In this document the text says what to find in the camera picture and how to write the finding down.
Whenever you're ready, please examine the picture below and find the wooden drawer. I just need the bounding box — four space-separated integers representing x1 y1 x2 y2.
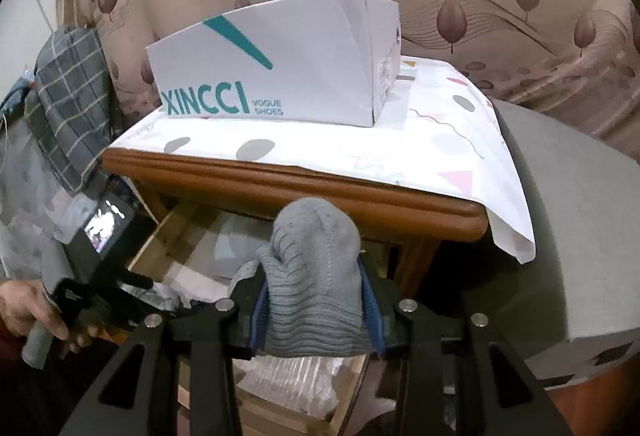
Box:
107 201 373 436

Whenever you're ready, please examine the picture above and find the grey knit sock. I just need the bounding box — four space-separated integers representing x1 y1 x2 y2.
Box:
255 197 376 358

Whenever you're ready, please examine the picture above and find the white patterned table cover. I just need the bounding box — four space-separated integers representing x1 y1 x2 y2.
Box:
107 56 536 264

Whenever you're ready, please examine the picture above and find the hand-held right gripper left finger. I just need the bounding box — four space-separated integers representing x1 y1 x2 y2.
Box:
57 266 273 436

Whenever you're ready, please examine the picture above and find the white shoe box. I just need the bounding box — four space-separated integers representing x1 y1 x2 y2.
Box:
146 0 402 128

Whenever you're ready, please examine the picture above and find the brown wooden nightstand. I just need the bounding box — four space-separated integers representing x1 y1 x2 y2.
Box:
100 148 488 302

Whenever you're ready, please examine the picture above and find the grey mattress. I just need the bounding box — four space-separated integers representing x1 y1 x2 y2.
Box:
462 98 640 389

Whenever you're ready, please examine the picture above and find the white sheer leaf-print fabric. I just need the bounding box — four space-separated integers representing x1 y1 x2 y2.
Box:
0 116 76 282

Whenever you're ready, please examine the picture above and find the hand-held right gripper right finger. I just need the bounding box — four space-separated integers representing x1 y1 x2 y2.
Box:
357 251 586 436

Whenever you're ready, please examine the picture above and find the grey plaid pillow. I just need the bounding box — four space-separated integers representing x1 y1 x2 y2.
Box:
22 26 118 194

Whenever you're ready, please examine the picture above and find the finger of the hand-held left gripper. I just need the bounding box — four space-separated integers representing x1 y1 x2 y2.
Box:
117 270 156 292
117 290 168 319

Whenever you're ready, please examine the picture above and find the person's left hand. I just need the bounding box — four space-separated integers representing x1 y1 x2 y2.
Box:
0 278 101 354

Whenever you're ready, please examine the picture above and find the clear folded plastic bag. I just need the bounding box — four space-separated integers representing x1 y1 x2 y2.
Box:
215 216 281 279

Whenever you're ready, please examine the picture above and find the white drawer liner paper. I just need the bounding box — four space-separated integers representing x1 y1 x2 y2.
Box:
235 351 348 419

